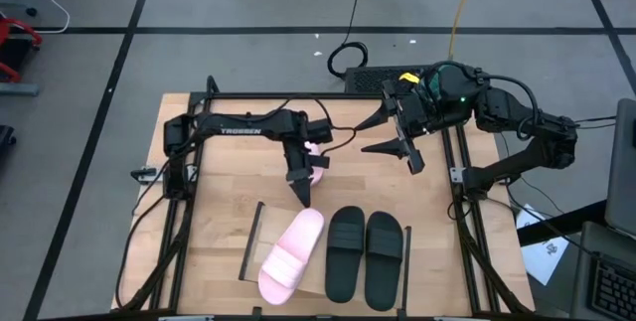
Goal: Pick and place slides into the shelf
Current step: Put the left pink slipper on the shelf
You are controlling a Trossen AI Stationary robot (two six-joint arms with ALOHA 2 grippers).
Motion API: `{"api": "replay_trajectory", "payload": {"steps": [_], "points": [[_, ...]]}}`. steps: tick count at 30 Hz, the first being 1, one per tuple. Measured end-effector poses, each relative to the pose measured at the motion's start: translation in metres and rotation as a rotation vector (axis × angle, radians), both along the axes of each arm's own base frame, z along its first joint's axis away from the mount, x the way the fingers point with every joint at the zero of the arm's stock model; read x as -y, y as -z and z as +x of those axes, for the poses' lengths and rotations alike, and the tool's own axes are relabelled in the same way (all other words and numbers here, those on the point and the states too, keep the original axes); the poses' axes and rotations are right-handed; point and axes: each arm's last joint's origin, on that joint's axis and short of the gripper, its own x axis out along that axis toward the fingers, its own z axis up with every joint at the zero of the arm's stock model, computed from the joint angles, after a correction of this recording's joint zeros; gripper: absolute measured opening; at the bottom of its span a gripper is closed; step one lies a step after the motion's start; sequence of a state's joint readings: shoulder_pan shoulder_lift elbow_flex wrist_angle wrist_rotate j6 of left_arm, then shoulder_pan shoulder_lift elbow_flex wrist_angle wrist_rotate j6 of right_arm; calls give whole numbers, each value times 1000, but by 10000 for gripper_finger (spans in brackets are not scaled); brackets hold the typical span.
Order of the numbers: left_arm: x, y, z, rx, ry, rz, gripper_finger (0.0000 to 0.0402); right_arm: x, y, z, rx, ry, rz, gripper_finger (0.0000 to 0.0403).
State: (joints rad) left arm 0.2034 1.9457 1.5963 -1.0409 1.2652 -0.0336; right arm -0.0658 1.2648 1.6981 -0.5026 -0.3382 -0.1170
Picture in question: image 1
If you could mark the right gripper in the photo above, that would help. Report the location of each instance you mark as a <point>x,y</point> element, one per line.
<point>442,97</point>

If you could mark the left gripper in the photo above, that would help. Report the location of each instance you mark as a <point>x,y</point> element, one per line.
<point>298,159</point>

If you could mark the pink slide sandal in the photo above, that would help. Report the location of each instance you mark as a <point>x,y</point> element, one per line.
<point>318,162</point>
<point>293,256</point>

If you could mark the black slide sandal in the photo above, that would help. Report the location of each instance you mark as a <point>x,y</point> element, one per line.
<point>345,256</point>
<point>383,261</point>

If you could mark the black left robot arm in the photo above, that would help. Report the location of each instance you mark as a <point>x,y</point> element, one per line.
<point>238,129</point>

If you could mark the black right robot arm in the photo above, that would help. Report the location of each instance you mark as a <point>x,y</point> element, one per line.
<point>536,147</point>

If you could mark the wooden shelf with black legs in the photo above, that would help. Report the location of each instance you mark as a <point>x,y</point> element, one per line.
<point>268,231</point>

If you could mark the black perforated computer case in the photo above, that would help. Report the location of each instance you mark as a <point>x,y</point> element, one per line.
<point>367,80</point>

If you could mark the yellow tape tag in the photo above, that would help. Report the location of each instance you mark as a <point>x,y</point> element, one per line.
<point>410,77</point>

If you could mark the white paper sheet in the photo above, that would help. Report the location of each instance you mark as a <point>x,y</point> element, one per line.
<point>541,256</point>

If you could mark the grey laptop lid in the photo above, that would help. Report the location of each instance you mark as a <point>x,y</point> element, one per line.
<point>623,172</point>

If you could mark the grey laptop with keyboard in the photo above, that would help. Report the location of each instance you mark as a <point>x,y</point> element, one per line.
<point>611,286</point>

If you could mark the silver mounting bracket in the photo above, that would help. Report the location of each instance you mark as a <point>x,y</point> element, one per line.
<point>457,174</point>

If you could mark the black aluminium table frame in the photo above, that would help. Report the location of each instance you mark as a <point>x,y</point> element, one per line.
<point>248,96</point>

